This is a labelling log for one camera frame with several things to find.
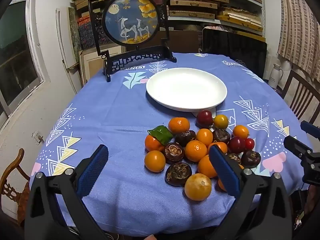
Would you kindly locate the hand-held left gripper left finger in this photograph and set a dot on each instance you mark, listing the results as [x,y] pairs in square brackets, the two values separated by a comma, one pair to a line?
[93,171]

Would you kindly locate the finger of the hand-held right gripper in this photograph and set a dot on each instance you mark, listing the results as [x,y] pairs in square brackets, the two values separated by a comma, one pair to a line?
[310,129]
[296,146]

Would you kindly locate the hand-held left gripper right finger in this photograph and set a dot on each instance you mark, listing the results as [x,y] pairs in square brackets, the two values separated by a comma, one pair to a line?
[223,173]

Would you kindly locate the dark red plum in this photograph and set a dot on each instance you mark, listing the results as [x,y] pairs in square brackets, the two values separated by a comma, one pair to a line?
[236,145]
[204,118]

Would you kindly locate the pile of small oranges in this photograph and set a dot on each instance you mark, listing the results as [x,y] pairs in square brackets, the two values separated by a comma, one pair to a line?
[195,150]

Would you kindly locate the red cherry tomato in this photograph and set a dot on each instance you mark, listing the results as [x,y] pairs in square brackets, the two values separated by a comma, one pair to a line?
[249,143]

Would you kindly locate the orange with green leaf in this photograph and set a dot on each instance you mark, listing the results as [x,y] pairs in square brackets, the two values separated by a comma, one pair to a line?
[151,143]

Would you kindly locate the white plate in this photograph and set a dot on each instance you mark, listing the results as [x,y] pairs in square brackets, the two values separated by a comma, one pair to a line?
[186,87]

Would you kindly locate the dark wooden slat chair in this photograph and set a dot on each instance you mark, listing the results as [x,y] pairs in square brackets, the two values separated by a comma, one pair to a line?
[297,90]

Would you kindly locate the white thermos jug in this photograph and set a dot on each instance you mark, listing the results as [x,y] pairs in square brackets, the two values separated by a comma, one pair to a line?
[275,76]

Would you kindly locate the blue printed tablecloth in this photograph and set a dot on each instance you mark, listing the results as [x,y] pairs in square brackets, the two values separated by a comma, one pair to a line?
[112,110]

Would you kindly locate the carved brown wooden chair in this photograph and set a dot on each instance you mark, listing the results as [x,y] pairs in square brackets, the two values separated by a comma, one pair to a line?
[15,162]

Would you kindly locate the brown checked curtain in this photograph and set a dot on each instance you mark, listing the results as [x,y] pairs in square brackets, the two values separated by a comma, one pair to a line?
[297,30]

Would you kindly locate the black flat panel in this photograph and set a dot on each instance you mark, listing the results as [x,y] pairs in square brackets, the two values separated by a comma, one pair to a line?
[235,47]

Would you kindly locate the round embroidered deer table screen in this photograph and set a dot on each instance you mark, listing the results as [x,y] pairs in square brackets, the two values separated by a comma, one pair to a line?
[130,20]

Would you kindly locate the white metal shelf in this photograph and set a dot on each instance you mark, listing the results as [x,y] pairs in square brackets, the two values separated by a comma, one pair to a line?
[195,19]

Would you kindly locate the stack of flat patterned boxes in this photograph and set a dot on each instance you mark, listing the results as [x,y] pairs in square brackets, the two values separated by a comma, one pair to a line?
[192,3]

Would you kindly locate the wall socket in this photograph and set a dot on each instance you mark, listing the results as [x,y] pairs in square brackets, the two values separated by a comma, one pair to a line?
[38,137]

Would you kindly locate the cardboard backed picture frame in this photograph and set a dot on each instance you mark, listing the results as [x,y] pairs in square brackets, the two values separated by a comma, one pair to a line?
[92,65]

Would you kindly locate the white picture frame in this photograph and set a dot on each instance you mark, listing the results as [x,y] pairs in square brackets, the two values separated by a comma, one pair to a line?
[61,42]

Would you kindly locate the aluminium frame window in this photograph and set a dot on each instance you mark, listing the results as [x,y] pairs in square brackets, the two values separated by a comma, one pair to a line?
[17,55]

